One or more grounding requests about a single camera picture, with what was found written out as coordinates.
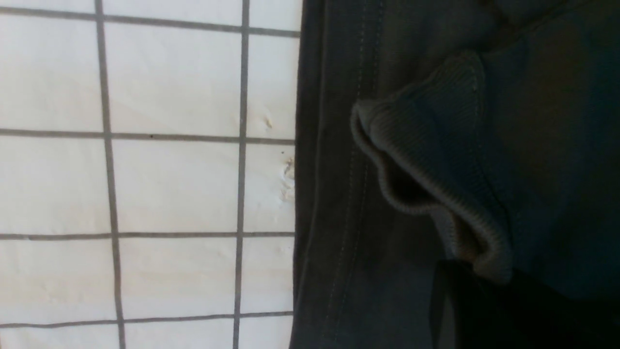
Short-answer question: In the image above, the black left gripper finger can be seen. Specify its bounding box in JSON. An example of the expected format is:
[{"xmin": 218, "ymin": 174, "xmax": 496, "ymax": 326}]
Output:
[{"xmin": 429, "ymin": 260, "xmax": 620, "ymax": 349}]

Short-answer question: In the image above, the gray long-sleeved shirt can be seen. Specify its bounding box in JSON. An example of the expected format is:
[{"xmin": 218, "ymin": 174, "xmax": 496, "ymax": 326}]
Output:
[{"xmin": 289, "ymin": 0, "xmax": 620, "ymax": 349}]

